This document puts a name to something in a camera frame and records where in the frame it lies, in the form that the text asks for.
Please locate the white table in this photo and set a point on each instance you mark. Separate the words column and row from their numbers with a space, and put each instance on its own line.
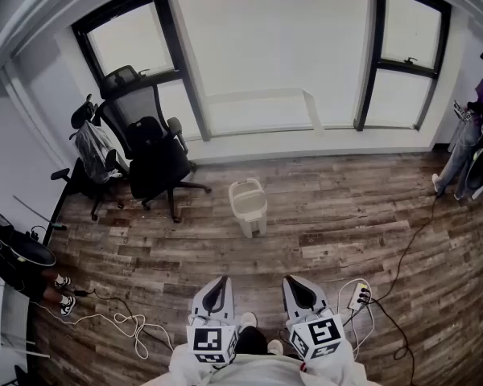
column 12, row 316

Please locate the person's white top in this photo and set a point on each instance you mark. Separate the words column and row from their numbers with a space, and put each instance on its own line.
column 261, row 372

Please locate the person's white shoe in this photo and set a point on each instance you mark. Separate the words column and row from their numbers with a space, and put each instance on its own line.
column 248, row 321
column 275, row 346

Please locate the white power strip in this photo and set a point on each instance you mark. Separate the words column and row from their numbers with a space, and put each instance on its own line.
column 356, row 296

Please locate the person's legs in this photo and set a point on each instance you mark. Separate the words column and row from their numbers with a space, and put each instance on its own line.
column 249, row 340

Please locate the person's left white shoe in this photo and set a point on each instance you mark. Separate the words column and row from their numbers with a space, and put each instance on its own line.
column 248, row 321

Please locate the black mesh office chair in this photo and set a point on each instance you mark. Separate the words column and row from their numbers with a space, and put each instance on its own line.
column 157, row 163

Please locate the black-framed window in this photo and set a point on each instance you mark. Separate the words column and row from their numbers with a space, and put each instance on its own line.
column 133, row 42
column 410, row 26

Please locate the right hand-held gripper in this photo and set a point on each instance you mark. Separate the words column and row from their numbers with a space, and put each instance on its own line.
column 322, row 332

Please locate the person's right forearm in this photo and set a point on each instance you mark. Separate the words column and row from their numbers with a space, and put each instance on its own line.
column 334, row 366

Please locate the black desk leg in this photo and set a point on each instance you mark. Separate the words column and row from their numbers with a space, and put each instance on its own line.
column 56, row 215

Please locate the person's right white shoe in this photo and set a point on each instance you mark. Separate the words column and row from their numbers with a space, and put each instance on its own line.
column 275, row 346

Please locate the thin metal rod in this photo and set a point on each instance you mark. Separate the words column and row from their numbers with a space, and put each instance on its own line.
column 36, row 213

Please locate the white tape strip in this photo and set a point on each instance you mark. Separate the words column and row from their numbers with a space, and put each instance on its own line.
column 310, row 111

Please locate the plastic-wrapped black office chair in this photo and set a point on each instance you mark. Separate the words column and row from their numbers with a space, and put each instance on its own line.
column 92, row 147

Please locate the person's left forearm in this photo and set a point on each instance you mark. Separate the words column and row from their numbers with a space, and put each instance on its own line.
column 185, row 366

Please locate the white lidded trash bin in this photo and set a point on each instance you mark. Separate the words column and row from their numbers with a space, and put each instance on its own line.
column 245, row 199

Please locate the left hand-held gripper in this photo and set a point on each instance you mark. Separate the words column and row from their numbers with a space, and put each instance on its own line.
column 207, row 338

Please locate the large frosted window pane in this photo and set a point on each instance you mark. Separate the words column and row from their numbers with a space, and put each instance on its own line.
column 273, row 34

